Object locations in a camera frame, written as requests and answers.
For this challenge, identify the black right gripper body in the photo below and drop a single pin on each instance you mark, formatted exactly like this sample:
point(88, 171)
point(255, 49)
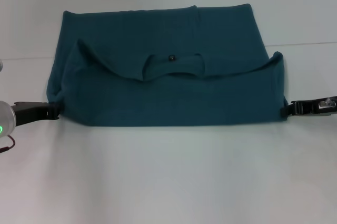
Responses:
point(316, 109)

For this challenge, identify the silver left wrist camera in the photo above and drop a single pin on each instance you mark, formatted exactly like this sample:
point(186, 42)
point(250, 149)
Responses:
point(1, 66)

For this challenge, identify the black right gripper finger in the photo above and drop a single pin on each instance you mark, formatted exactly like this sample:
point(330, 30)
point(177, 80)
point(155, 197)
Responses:
point(288, 109)

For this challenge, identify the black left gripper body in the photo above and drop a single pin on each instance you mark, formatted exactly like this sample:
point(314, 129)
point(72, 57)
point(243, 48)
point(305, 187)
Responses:
point(31, 112)

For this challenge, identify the teal t-shirt with FREE print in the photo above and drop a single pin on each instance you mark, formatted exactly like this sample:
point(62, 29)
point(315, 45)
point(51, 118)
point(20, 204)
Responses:
point(158, 76)

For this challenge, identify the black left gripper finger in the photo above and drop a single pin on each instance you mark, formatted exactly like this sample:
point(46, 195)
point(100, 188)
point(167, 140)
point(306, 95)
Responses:
point(54, 112)

